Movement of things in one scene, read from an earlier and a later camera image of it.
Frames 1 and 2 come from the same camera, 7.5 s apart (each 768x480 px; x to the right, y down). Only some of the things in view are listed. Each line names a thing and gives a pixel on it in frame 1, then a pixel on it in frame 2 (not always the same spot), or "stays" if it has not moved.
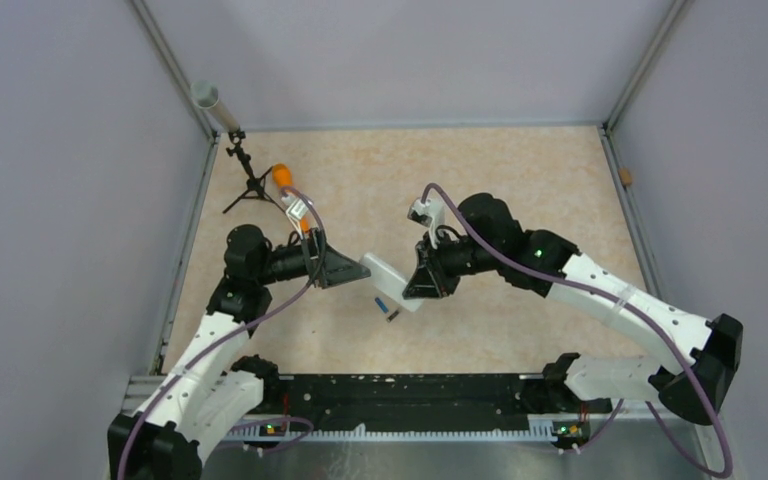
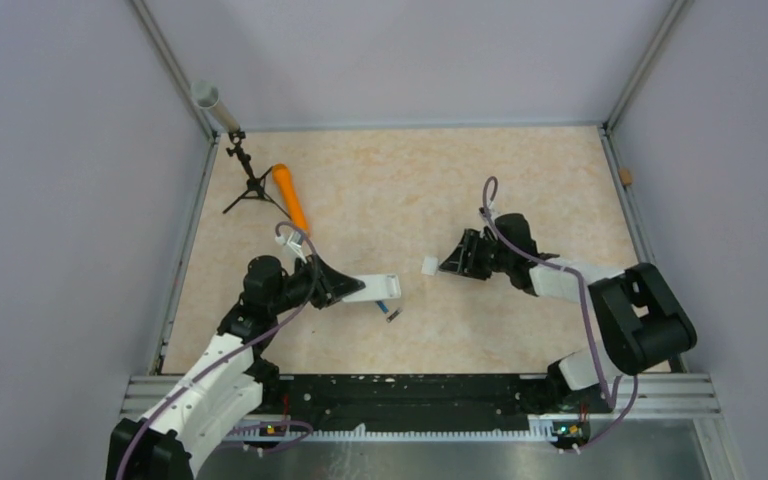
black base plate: [389, 398] stays
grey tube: [205, 95] stays
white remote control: [389, 280] → [376, 287]
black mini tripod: [255, 185] stays
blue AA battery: [384, 308] stays
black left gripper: [338, 269] → [329, 286]
